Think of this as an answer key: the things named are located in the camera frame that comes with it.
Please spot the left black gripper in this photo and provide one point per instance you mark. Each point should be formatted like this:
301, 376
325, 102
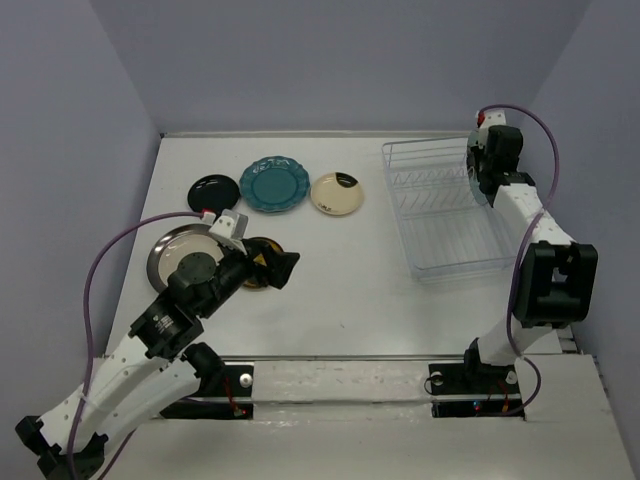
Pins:
281, 266

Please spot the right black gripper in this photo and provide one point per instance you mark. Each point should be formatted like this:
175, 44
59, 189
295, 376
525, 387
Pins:
482, 151

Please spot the light blue flower plate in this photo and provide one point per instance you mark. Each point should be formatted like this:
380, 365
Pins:
472, 166

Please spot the yellow amber plate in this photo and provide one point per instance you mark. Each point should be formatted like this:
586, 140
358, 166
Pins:
253, 284

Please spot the teal scalloped plate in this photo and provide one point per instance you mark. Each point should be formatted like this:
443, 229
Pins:
274, 184

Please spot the white wire dish rack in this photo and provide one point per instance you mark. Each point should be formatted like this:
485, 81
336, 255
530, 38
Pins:
445, 231

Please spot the cream and black plate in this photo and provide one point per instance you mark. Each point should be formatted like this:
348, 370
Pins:
337, 194

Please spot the small black plate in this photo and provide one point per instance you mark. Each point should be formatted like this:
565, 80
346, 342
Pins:
215, 192

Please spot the silver grey plate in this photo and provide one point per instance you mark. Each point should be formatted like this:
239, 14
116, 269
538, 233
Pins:
172, 247

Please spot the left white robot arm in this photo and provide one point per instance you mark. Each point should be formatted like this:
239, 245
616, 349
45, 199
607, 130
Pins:
157, 363

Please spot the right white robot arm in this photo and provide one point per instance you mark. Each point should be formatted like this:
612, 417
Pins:
553, 275

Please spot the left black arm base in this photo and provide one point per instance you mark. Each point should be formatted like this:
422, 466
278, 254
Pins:
228, 399

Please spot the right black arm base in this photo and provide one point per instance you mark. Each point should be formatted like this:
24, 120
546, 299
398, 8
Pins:
456, 392

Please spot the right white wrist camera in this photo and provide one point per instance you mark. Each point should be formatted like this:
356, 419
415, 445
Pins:
489, 118

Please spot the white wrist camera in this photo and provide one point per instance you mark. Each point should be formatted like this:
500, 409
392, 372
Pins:
227, 228
489, 118

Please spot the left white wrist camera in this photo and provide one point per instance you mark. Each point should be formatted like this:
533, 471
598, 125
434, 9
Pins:
227, 228

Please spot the metal rail bar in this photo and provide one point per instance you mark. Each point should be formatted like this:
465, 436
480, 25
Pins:
389, 357

